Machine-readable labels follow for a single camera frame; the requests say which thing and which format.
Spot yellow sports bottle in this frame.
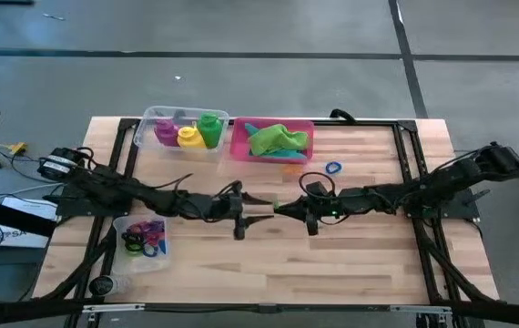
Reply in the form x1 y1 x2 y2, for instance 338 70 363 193
176 126 208 150

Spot green sports bottle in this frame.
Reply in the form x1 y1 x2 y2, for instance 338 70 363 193
197 112 224 149

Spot black curved cable stub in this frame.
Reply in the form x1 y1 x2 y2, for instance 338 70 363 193
330 108 357 124

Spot large clear plastic bin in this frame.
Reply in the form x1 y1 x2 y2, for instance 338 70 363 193
133 105 230 154

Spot black coil wristband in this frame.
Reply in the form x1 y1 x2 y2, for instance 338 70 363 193
121 231 145 247

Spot green cloth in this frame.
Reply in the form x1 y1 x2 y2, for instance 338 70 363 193
248 123 310 157

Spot purple sports bottle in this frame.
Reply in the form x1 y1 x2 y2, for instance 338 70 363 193
154 118 181 148

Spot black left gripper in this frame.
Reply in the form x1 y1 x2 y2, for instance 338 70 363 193
216 181 275 241

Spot black metal rig frame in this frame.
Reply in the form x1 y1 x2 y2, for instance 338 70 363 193
0 117 519 328

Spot pink plastic bin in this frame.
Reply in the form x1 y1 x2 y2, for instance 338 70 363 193
230 117 315 165

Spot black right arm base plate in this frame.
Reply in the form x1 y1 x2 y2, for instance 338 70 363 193
400 186 491 220

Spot small clear plastic container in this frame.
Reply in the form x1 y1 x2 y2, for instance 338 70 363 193
112 213 172 276

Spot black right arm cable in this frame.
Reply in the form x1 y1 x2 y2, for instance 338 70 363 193
298 171 337 201

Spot white beverage can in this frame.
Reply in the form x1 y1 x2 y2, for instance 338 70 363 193
87 274 132 297

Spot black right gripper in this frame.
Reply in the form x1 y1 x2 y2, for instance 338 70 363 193
273 180 338 237

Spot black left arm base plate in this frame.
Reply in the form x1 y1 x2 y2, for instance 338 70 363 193
54 184 136 219

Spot silver frame bracket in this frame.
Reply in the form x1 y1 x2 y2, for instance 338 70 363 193
81 303 145 313
389 304 452 313

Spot white cardboard box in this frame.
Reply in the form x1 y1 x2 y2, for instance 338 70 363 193
0 196 60 250

